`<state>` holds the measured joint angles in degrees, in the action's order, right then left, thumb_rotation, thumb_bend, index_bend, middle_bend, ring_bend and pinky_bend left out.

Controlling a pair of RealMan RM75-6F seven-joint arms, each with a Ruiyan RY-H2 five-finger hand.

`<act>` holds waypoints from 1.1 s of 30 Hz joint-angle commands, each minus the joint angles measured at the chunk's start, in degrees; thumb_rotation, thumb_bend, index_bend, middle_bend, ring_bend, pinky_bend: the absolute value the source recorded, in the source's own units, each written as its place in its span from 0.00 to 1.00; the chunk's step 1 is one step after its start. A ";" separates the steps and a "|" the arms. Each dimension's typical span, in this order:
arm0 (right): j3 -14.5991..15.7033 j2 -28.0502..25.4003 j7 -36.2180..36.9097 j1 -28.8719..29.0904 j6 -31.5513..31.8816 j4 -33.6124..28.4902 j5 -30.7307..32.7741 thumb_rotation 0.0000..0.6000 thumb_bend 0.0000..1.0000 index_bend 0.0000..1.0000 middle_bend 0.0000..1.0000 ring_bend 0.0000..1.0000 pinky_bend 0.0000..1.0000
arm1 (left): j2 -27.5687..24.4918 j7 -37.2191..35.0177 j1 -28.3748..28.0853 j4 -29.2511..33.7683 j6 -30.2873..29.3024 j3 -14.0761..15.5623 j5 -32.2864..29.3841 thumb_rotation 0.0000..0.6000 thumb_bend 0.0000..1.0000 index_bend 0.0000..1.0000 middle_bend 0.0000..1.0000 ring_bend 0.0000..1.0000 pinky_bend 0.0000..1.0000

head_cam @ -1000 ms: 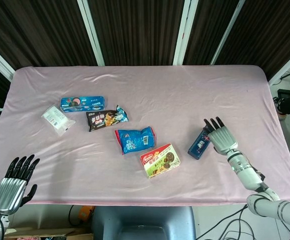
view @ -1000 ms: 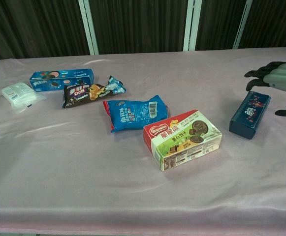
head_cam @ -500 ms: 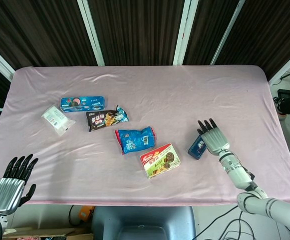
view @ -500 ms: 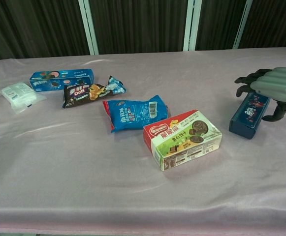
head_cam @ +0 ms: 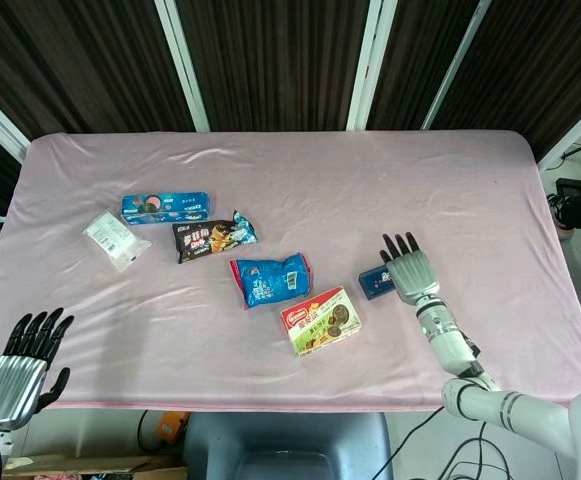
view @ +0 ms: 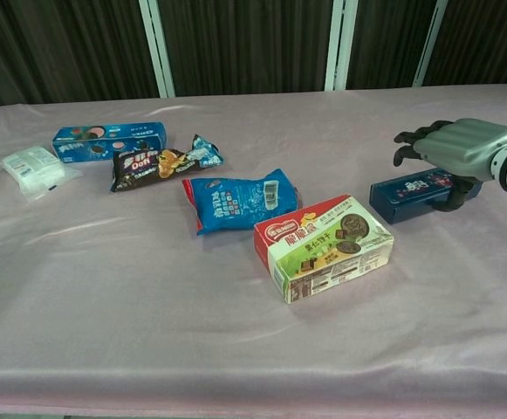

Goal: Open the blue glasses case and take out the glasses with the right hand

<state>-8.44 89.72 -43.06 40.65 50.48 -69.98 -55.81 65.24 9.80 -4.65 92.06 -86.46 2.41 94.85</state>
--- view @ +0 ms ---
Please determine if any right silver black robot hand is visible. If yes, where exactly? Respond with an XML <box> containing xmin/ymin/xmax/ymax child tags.
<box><xmin>393</xmin><ymin>117</ymin><xmax>507</xmax><ymax>214</ymax></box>

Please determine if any blue glasses case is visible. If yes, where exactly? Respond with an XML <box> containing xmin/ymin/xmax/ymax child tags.
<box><xmin>368</xmin><ymin>170</ymin><xmax>483</xmax><ymax>226</ymax></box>

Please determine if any green red biscuit box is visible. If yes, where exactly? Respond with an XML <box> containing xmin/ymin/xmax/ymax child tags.
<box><xmin>253</xmin><ymin>195</ymin><xmax>395</xmax><ymax>306</ymax></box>

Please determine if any dark ribbed white-framed partition panel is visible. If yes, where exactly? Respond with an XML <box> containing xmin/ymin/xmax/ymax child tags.
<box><xmin>425</xmin><ymin>0</ymin><xmax>507</xmax><ymax>87</ymax></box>
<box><xmin>0</xmin><ymin>0</ymin><xmax>161</xmax><ymax>115</ymax></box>
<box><xmin>147</xmin><ymin>0</ymin><xmax>346</xmax><ymax>98</ymax></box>
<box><xmin>335</xmin><ymin>0</ymin><xmax>440</xmax><ymax>92</ymax></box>

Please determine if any blue cookie snack bag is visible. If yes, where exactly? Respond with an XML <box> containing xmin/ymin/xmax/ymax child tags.
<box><xmin>181</xmin><ymin>168</ymin><xmax>301</xmax><ymax>237</ymax></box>

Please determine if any small blue white snack packet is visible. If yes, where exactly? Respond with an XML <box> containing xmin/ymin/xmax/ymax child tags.
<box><xmin>190</xmin><ymin>134</ymin><xmax>227</xmax><ymax>169</ymax></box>

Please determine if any black chips snack bag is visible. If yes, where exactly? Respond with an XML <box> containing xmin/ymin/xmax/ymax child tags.
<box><xmin>109</xmin><ymin>147</ymin><xmax>204</xmax><ymax>194</ymax></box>

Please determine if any long blue cookie box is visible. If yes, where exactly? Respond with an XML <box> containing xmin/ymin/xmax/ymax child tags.
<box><xmin>51</xmin><ymin>121</ymin><xmax>169</xmax><ymax>165</ymax></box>

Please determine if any pink tablecloth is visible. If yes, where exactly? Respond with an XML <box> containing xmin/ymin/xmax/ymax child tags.
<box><xmin>0</xmin><ymin>83</ymin><xmax>507</xmax><ymax>418</ymax></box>

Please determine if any clear white plastic packet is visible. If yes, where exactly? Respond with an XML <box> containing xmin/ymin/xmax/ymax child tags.
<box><xmin>0</xmin><ymin>145</ymin><xmax>84</xmax><ymax>203</ymax></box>

